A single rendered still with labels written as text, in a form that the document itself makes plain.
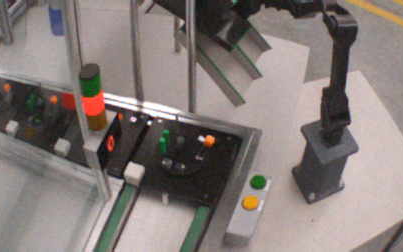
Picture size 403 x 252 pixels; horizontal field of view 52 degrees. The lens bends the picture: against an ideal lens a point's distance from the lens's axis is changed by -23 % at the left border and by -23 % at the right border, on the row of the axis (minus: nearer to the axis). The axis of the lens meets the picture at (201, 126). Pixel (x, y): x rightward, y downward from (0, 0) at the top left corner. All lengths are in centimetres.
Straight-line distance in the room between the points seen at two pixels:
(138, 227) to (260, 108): 60
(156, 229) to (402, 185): 84
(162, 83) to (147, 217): 57
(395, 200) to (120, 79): 110
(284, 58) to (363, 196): 68
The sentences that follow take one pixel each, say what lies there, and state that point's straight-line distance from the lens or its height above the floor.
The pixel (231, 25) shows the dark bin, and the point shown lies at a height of 121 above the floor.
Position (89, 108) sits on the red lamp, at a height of 133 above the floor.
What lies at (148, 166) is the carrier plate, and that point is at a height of 97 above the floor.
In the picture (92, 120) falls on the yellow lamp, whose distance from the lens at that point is 106.
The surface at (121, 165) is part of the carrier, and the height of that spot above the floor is 97.
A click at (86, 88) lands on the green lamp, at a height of 139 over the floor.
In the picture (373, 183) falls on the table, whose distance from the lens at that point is 156.
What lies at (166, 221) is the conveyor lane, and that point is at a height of 92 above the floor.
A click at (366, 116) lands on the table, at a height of 86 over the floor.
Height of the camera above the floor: 205
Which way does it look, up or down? 48 degrees down
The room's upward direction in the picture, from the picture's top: straight up
